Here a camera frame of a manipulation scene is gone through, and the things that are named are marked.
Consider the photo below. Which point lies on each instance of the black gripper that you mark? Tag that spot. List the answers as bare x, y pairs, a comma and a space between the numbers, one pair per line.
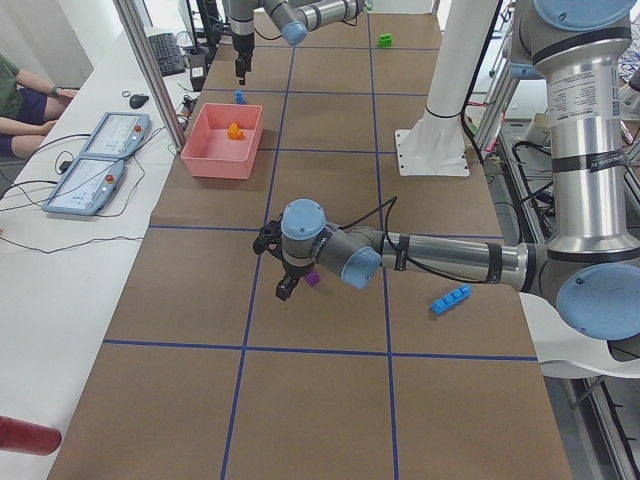
242, 45
292, 266

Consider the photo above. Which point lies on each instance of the purple block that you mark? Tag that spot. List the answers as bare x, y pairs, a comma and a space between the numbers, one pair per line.
312, 278

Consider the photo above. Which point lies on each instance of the orange block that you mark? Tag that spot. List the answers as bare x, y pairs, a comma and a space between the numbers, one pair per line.
235, 132

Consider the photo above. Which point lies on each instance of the pink plastic box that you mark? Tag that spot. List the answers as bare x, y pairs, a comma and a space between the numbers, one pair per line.
209, 153

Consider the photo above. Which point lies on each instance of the black keyboard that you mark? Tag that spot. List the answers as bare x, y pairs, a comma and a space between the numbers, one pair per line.
166, 53

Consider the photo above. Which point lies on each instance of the black computer mouse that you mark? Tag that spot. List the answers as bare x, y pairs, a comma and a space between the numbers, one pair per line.
137, 101

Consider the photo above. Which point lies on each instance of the green block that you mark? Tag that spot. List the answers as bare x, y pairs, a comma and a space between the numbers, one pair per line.
385, 40

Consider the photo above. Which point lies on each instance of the upper teach pendant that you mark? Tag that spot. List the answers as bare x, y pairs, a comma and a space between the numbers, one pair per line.
117, 135

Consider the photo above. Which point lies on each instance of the teach pendant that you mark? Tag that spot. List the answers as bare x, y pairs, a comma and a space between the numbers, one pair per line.
117, 135
86, 187

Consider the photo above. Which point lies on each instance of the long blue block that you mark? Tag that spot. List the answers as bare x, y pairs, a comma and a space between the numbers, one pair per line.
451, 299

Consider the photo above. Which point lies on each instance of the lower teach pendant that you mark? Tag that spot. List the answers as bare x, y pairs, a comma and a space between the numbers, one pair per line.
86, 187

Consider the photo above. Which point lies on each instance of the seated person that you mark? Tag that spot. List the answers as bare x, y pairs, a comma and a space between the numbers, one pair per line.
30, 107

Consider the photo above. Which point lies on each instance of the white chair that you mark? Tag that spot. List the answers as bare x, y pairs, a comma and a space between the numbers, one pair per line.
565, 353

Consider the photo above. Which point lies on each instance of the red bottle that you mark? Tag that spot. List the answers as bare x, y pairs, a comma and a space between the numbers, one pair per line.
28, 438

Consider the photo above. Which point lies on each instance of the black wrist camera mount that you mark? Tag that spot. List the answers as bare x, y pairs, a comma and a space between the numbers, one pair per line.
269, 239

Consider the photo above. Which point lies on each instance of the aluminium frame post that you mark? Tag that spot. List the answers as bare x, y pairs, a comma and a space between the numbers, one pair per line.
136, 34

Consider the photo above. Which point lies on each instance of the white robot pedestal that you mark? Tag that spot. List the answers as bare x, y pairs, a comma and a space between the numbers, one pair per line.
435, 146

